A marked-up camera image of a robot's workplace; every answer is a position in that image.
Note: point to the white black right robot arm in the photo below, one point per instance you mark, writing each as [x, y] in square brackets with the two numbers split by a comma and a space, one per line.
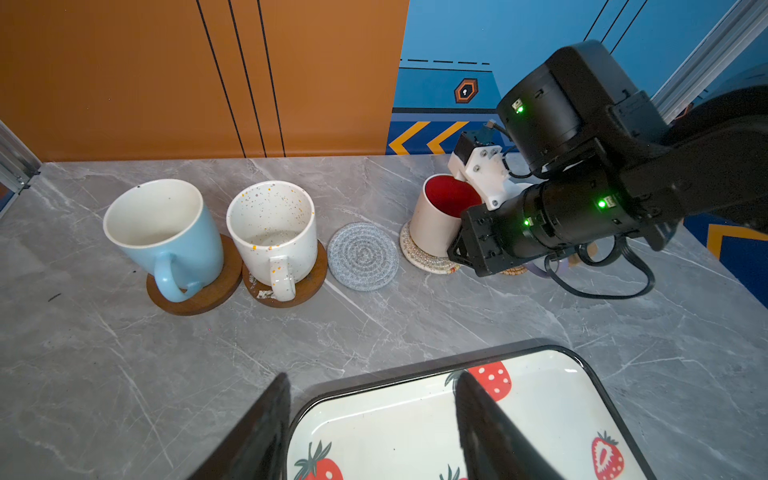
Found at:
[578, 153]

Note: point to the red inside white mug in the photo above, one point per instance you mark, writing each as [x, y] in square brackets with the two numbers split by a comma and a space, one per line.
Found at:
[437, 215]

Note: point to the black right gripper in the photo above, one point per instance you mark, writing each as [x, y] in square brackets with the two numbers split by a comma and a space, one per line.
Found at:
[490, 243]

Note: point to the light blue mug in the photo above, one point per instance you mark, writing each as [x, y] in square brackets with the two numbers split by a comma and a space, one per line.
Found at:
[165, 227]

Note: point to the purple mug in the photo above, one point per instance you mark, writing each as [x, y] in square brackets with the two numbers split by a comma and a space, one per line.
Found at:
[539, 269]

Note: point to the white strawberry serving tray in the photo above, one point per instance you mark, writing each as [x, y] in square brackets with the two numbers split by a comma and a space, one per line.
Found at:
[534, 413]

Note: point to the aluminium corner post left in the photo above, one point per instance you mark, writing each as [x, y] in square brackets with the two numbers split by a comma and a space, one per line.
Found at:
[19, 165]

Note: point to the aluminium corner post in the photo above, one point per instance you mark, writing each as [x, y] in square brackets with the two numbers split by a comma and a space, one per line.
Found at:
[19, 165]
[733, 33]

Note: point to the light brown wooden coaster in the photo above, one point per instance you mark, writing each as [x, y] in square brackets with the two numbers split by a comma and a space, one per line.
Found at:
[211, 296]

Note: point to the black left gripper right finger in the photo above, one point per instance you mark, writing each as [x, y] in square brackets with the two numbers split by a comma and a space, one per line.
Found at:
[493, 447]

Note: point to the blue woven round coaster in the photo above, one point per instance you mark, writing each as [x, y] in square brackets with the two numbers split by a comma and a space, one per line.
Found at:
[362, 257]

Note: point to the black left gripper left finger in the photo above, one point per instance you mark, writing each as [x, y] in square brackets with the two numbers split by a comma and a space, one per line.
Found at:
[256, 447]

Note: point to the tan rattan round coaster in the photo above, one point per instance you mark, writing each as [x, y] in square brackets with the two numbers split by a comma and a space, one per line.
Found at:
[515, 271]

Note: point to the aluminium corner post right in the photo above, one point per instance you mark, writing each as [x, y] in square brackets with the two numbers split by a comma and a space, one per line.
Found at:
[733, 33]

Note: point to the dark brown glossy coaster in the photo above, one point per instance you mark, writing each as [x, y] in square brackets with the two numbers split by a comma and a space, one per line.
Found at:
[305, 289]

